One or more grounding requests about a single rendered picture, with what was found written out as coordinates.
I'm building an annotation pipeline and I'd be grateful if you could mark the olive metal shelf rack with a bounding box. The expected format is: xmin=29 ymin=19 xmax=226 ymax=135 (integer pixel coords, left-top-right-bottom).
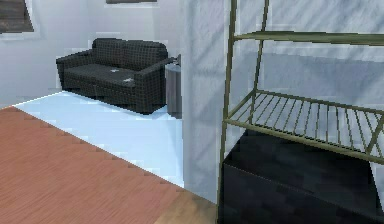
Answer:
xmin=215 ymin=0 xmax=384 ymax=224

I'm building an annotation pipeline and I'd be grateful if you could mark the black checked sofa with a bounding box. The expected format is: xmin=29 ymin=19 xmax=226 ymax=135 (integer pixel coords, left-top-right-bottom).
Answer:
xmin=55 ymin=37 xmax=175 ymax=115

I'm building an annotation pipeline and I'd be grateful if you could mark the dark framed wall picture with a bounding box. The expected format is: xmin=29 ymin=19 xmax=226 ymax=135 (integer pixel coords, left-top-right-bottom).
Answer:
xmin=105 ymin=0 xmax=158 ymax=5
xmin=0 ymin=0 xmax=35 ymax=35

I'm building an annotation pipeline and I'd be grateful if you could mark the grey round side table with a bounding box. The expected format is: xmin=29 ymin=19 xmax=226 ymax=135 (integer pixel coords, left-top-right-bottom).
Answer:
xmin=164 ymin=62 xmax=183 ymax=115

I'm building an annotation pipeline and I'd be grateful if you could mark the black box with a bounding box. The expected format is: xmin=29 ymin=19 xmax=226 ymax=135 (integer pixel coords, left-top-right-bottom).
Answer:
xmin=219 ymin=129 xmax=384 ymax=224

